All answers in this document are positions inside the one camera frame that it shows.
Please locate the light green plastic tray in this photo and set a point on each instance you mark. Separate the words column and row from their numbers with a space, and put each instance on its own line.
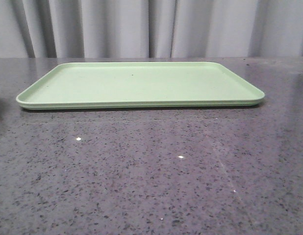
column 103, row 85

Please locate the grey pleated curtain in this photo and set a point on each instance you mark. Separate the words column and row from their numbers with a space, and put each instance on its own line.
column 150, row 28

